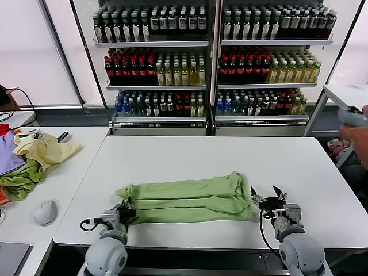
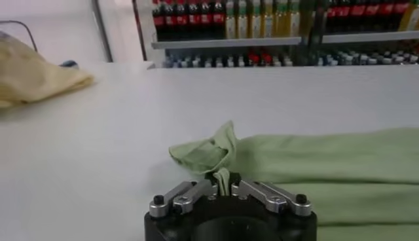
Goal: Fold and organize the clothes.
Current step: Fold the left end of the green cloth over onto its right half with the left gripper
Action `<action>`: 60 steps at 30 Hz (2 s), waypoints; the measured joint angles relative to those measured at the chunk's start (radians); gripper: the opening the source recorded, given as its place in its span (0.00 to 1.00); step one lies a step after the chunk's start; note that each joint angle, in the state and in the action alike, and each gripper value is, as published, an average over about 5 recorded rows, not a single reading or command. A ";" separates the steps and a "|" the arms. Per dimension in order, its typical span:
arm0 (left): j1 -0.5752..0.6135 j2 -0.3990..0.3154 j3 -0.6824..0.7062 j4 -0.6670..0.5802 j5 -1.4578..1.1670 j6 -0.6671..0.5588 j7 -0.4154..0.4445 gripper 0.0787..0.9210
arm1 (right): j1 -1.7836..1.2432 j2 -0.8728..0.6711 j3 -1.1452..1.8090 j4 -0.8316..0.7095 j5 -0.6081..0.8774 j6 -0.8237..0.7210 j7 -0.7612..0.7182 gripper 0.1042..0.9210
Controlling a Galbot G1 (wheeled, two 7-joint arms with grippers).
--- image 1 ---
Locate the white printed fabric piece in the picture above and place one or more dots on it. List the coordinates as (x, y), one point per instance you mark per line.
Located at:
(37, 135)

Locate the small dark drink bottle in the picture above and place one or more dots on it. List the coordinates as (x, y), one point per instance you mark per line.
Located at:
(148, 108)
(266, 106)
(171, 108)
(163, 108)
(258, 107)
(273, 106)
(251, 107)
(156, 108)

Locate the white computer mouse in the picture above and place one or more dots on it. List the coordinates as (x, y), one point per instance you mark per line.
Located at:
(45, 212)

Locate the blue white striped cloth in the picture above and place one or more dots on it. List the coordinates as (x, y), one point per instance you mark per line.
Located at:
(63, 136)

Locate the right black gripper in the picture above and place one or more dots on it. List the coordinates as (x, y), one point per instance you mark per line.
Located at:
(273, 205)

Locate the grey garment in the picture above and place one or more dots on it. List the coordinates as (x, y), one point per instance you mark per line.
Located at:
(343, 159)

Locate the person hand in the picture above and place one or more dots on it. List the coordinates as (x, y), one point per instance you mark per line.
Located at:
(356, 135)

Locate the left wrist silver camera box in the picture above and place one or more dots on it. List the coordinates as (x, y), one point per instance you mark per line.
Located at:
(110, 218)

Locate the white metal frame table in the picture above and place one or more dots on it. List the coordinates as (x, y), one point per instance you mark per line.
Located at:
(336, 91)

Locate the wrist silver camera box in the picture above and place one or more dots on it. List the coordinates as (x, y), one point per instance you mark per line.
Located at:
(293, 214)
(110, 218)

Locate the moss green garment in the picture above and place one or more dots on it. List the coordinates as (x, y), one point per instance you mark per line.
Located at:
(20, 181)

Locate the small clear green bottle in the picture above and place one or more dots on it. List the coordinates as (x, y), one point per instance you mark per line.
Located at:
(133, 108)
(140, 108)
(236, 107)
(243, 107)

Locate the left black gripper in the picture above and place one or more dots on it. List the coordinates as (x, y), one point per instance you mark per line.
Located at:
(128, 214)

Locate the purple garment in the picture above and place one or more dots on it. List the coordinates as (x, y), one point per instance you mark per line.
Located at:
(8, 155)

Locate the beige label drink bottle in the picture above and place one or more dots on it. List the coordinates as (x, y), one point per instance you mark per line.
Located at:
(284, 24)
(294, 24)

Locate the green cap tea bottle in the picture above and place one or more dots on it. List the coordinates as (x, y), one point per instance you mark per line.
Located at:
(98, 30)
(107, 30)
(136, 30)
(275, 28)
(236, 28)
(256, 28)
(145, 30)
(117, 30)
(227, 28)
(126, 30)
(246, 28)
(266, 28)

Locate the grey handheld controller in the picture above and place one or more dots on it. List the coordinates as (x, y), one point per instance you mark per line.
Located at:
(350, 118)

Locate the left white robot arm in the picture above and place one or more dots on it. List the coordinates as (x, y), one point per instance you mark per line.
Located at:
(106, 256)

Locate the grey laptop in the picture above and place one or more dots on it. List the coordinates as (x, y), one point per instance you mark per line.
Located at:
(13, 258)

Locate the person forearm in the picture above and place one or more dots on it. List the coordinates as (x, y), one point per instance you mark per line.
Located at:
(362, 156)

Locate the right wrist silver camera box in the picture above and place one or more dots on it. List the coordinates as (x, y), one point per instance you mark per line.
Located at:
(293, 214)

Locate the red garment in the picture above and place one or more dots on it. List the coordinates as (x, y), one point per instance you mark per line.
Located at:
(3, 129)

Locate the pink garment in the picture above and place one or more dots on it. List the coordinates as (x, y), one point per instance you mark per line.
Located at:
(335, 143)

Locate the dark bottle white label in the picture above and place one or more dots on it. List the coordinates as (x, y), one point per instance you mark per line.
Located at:
(303, 24)
(163, 24)
(155, 24)
(322, 23)
(183, 23)
(202, 23)
(172, 24)
(192, 23)
(313, 24)
(331, 23)

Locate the small yellow juice bottle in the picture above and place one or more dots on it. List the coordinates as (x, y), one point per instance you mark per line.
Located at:
(302, 107)
(193, 108)
(294, 107)
(200, 108)

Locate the small red cap cola bottle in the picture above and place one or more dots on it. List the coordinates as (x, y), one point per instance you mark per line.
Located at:
(179, 108)
(288, 105)
(186, 108)
(281, 105)

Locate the pale yellow garment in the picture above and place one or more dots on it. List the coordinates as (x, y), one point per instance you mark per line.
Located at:
(49, 151)

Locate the light green T-shirt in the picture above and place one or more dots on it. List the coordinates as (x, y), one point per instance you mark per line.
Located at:
(187, 198)

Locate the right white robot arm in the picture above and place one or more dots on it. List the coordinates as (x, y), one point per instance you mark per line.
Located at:
(302, 253)

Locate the drink display shelf unit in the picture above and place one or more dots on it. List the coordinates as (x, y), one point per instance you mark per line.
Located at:
(273, 42)
(155, 44)

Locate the brown cardboard box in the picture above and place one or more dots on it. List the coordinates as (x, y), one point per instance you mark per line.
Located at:
(13, 100)

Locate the small blue water bottle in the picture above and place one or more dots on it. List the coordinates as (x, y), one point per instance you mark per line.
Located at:
(126, 108)
(220, 107)
(227, 107)
(118, 108)

